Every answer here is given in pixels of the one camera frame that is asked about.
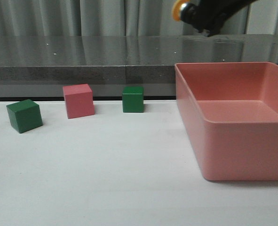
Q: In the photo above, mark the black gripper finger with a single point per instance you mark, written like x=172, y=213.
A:
x=209, y=16

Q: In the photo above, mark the yellow push button switch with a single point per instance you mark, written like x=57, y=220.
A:
x=183, y=10

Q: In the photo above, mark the pink plastic bin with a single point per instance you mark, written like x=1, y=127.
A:
x=230, y=112

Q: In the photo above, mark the right green wooden cube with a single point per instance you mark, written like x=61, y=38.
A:
x=132, y=100

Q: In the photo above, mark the green wooden cube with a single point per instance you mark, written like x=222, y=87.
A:
x=24, y=115
x=132, y=100

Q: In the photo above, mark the pink wooden cube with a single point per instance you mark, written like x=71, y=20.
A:
x=78, y=100

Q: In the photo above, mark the grey stone counter ledge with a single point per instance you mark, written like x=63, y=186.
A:
x=38, y=67

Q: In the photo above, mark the grey curtain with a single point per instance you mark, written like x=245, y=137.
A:
x=120, y=18

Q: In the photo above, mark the left green wooden cube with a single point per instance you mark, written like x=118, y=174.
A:
x=24, y=115

